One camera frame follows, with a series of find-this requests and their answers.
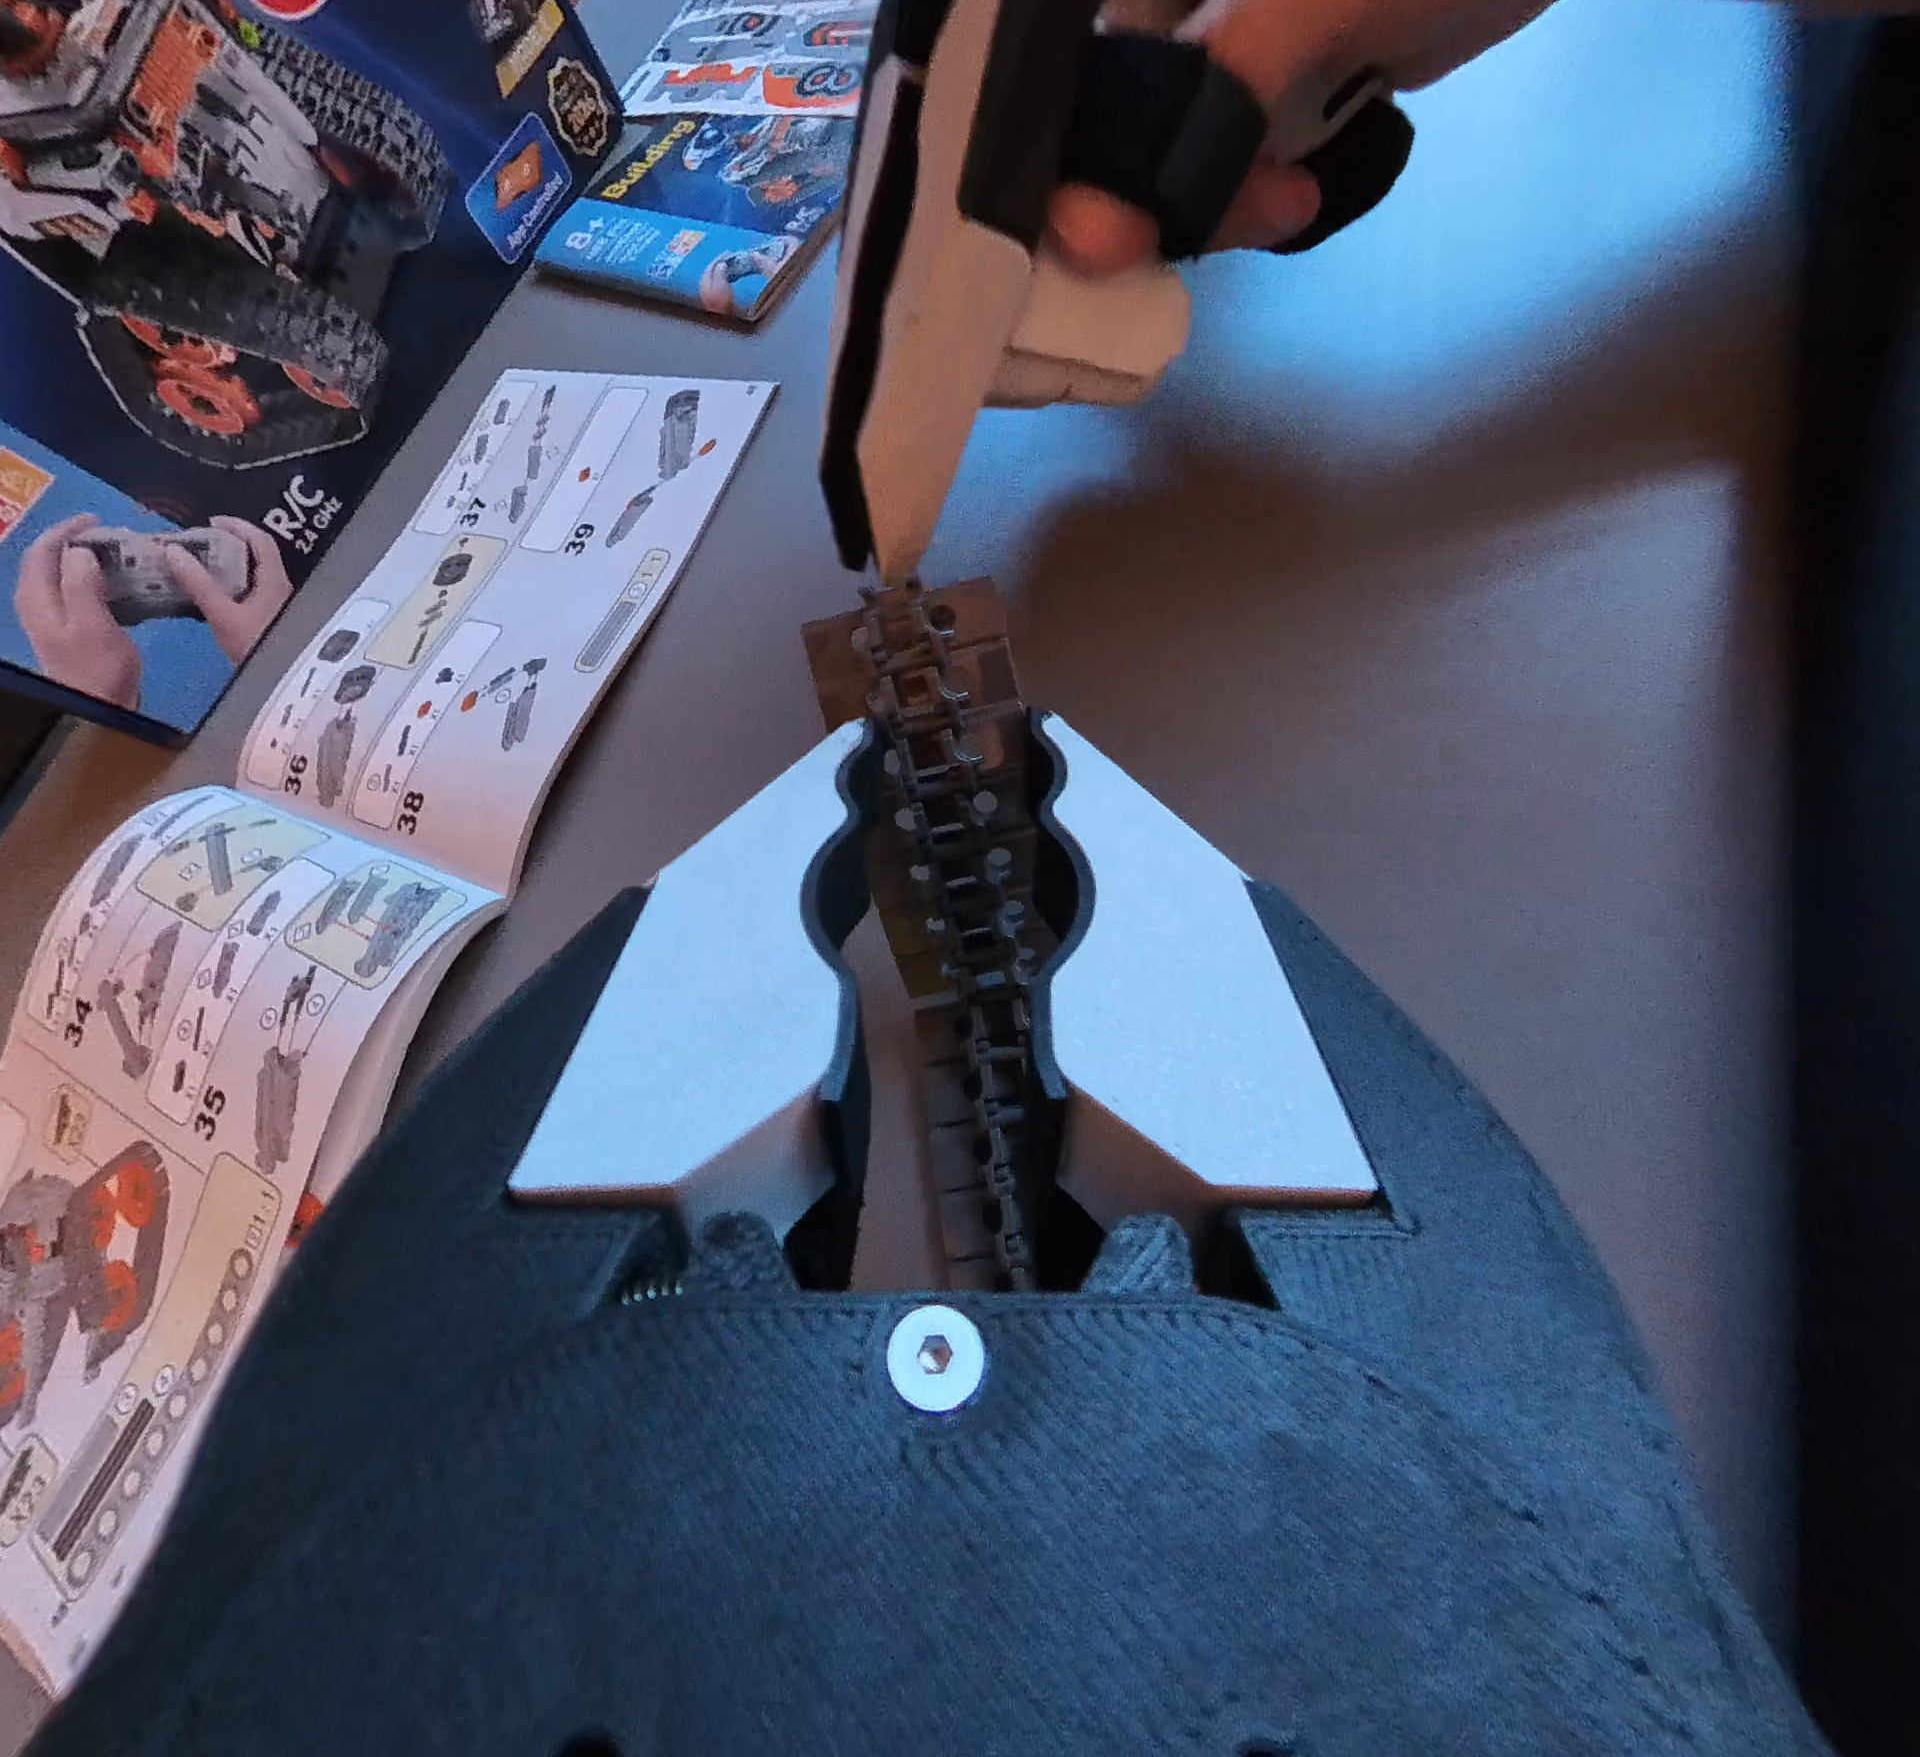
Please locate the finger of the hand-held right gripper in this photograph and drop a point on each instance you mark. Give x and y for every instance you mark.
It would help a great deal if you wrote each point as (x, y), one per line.
(862, 332)
(944, 332)

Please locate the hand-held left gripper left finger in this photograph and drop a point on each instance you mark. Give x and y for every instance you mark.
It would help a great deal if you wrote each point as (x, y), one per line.
(691, 1037)

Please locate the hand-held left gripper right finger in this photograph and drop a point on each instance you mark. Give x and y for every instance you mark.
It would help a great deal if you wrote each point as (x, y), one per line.
(1214, 1037)

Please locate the grey desk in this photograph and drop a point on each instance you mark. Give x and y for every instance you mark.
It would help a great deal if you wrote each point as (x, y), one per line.
(1424, 738)

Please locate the flat blue printed box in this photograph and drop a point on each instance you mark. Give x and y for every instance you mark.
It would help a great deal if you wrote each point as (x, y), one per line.
(721, 137)

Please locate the open instruction booklet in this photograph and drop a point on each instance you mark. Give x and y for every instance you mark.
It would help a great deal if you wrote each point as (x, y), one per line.
(374, 813)

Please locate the blue robot kit box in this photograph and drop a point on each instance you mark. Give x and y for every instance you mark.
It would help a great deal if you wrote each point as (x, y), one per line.
(224, 213)

